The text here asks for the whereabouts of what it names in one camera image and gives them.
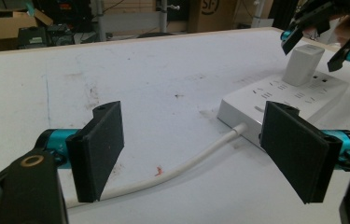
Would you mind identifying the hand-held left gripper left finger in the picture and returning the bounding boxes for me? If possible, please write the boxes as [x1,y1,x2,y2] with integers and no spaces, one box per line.
[35,101,126,203]

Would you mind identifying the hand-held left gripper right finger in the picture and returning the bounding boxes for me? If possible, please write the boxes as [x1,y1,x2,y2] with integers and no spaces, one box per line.
[259,101,350,205]

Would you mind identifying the white charger adapter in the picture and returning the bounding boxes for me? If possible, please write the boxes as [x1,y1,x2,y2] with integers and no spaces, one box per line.
[282,44,326,88]

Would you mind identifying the white power strip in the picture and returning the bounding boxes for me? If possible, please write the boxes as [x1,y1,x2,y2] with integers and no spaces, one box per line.
[217,69,350,151]

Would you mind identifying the cardboard box with black logo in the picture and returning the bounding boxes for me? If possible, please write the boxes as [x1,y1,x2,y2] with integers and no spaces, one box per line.
[188,0,243,34]

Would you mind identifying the white desk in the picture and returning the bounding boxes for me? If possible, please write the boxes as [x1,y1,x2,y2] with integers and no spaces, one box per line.
[93,0,181,42]

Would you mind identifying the plain cardboard box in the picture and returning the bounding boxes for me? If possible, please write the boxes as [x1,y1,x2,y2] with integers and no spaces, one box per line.
[0,8,54,53]

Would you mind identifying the white power strip cable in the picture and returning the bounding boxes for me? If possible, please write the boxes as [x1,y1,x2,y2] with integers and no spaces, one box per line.
[64,121,249,210]

